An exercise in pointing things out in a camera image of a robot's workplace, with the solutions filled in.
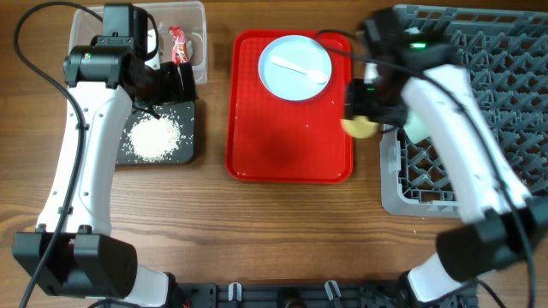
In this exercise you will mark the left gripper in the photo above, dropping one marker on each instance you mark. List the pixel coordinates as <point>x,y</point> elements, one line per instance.
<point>179,81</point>

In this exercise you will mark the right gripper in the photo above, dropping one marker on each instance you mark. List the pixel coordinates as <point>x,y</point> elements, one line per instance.
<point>390,115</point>

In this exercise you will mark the red foil wrapper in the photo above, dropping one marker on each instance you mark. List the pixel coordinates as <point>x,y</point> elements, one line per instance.
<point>179,53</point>

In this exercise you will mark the yellow plastic cup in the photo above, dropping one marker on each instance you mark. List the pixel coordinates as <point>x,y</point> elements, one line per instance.
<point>359,127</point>

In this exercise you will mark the white rice pile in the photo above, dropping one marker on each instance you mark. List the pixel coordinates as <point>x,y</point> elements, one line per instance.
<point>154,139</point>

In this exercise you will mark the white plastic spoon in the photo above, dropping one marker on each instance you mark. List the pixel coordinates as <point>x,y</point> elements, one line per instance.
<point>313,75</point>

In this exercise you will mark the light blue plate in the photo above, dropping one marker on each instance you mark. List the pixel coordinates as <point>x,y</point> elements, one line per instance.
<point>288,84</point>

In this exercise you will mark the light blue bowl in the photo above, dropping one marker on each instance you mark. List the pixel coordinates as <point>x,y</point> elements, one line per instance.
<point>415,129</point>

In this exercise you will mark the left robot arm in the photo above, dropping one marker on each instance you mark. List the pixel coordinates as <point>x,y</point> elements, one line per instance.
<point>71,252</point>

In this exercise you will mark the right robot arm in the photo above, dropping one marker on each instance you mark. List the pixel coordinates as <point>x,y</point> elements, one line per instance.
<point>502,223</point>

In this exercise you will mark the grey dishwasher rack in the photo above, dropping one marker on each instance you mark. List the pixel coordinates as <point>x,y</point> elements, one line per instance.
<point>506,55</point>

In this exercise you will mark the black plastic tray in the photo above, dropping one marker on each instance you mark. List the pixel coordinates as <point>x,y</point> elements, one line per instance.
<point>184,149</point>

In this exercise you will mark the clear plastic bin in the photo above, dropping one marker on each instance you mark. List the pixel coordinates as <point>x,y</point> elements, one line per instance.
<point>190,16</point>

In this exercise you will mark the red serving tray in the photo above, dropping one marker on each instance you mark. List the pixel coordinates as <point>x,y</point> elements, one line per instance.
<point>275,140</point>

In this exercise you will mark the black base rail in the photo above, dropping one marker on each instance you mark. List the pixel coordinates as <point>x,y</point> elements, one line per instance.
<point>370,294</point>

